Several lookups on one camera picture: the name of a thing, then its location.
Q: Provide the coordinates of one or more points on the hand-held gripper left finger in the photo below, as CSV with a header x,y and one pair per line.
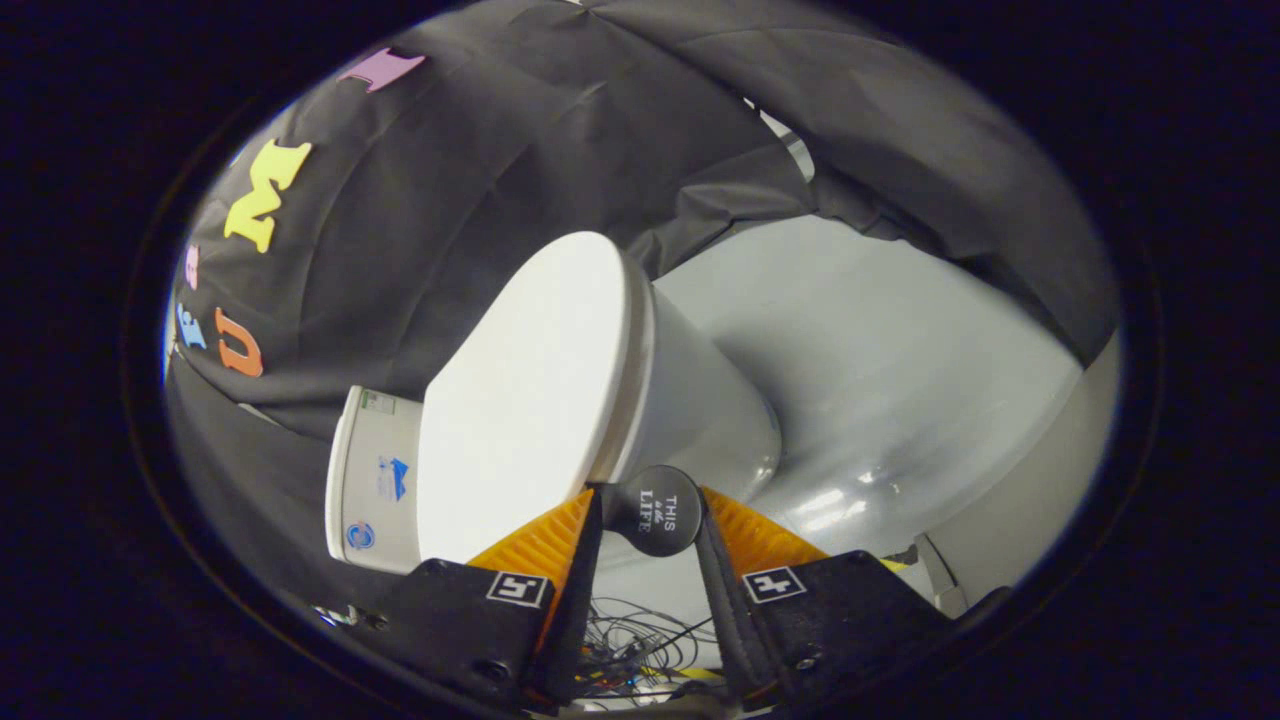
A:
x,y
580,610

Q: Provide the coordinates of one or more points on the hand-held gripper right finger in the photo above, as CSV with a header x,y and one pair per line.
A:
x,y
722,610

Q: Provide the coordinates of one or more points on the white toilet lid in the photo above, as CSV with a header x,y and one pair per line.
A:
x,y
530,400

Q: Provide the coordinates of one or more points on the white toilet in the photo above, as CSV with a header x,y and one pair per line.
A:
x,y
700,400

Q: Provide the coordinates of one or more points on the black backdrop cloth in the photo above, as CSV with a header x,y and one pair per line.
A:
x,y
420,200

